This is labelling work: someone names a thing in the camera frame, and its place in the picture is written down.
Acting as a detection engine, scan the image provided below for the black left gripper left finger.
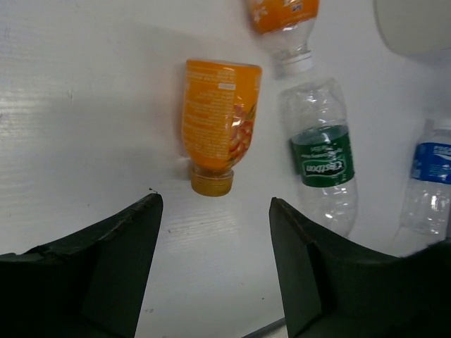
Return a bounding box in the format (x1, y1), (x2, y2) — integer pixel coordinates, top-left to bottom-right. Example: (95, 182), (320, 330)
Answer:
(1, 193), (163, 337)

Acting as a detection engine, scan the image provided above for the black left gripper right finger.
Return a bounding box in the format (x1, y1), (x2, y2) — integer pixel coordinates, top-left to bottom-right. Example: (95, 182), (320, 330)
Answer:
(269, 198), (450, 337)

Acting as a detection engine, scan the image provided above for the clear bottle blue label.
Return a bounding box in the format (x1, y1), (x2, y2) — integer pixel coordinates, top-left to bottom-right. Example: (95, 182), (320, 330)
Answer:
(400, 118), (450, 236)

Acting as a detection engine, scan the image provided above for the clear bottle orange label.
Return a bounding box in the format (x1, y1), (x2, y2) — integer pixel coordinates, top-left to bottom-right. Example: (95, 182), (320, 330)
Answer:
(244, 0), (320, 79)

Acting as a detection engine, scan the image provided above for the white bin black rim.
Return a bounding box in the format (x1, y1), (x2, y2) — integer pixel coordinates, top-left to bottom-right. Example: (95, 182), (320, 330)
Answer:
(373, 0), (450, 56)

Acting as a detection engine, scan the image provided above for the clear bottle green label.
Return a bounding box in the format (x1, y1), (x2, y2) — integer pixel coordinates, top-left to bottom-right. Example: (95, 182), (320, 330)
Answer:
(279, 77), (358, 237)

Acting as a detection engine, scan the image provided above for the small orange juice bottle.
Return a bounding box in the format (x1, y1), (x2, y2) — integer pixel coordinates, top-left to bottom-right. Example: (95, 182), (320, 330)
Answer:
(181, 58), (262, 197)

